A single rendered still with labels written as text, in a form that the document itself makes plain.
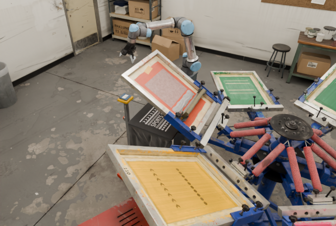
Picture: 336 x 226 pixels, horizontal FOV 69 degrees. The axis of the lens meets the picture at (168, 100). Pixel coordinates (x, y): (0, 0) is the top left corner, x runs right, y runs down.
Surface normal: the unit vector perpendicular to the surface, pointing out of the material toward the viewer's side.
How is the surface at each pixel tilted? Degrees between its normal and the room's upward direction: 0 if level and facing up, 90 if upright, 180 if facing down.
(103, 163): 0
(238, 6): 90
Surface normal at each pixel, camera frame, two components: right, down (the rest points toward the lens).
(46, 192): 0.02, -0.82
